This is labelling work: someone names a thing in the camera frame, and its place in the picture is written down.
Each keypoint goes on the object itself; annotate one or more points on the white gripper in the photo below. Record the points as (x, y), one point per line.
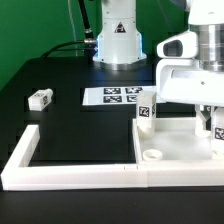
(182, 81)

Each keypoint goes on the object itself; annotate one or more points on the white square tabletop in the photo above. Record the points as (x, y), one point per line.
(174, 139)

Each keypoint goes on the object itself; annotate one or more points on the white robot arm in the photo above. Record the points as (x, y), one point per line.
(120, 44)

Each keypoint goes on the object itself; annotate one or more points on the white sheet with fiducial tags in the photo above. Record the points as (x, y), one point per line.
(113, 95)

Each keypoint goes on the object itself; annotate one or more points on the white U-shaped obstacle fence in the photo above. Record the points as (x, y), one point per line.
(18, 175)

